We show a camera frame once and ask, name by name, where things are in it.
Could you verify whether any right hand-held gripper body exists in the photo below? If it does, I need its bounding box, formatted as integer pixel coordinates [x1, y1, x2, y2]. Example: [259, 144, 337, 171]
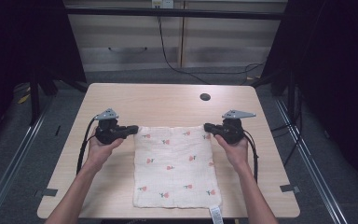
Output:
[216, 109, 257, 146]

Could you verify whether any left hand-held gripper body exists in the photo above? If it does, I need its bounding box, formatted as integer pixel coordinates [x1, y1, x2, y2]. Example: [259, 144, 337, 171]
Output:
[93, 107, 126, 146]

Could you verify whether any white flower-print cloth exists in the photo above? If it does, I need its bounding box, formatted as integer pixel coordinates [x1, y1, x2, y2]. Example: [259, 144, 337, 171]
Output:
[132, 125, 225, 224]

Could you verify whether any grey tape strip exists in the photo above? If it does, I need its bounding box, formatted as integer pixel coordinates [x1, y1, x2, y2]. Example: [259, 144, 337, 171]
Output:
[34, 188, 59, 198]
[279, 184, 301, 194]

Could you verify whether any thin black cable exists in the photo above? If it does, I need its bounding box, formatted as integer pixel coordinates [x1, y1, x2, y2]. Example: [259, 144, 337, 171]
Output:
[269, 90, 305, 166]

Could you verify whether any black horizontal frame bar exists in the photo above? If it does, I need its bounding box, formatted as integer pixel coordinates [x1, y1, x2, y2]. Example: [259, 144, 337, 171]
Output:
[64, 7, 286, 21]

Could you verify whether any metal floor rail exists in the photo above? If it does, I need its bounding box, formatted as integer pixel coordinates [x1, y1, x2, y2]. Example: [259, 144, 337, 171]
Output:
[274, 97, 350, 224]
[0, 104, 54, 224]

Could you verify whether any yellow floor tape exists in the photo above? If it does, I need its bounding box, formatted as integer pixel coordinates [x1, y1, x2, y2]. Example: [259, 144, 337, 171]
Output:
[17, 92, 32, 105]

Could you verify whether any person's left hand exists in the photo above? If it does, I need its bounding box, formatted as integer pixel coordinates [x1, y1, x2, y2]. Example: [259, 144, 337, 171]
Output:
[85, 127, 125, 173]

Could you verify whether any wooden vertical wall strip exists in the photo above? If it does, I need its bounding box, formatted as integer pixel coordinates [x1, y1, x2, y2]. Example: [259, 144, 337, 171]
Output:
[178, 1, 187, 68]

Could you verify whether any hand-held gripper black cable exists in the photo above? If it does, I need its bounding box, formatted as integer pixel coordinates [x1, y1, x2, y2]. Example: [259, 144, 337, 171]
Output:
[76, 115, 100, 175]
[241, 129, 260, 184]

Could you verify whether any long black floor cable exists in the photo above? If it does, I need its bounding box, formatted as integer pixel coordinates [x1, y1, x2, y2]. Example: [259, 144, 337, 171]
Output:
[157, 15, 266, 86]

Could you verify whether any black metal stand post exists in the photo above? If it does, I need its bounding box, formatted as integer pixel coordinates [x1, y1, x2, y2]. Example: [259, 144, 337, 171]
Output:
[28, 69, 42, 126]

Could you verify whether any left hand-held gripper black cable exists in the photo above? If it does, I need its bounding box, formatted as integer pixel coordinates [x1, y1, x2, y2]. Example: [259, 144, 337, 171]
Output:
[76, 115, 100, 175]

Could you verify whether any person's right hand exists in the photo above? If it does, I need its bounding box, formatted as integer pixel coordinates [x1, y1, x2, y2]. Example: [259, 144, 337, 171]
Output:
[213, 133, 252, 174]

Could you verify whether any white wall outlet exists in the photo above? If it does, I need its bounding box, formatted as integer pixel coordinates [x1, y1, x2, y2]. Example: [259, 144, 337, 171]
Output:
[151, 0, 175, 9]

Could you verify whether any right hand-held gripper black cable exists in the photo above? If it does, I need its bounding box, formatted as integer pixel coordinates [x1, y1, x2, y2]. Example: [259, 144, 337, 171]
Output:
[241, 129, 260, 184]

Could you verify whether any dark curtain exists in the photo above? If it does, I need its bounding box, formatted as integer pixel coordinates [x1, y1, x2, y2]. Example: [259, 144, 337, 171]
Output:
[259, 0, 358, 195]
[0, 0, 88, 147]

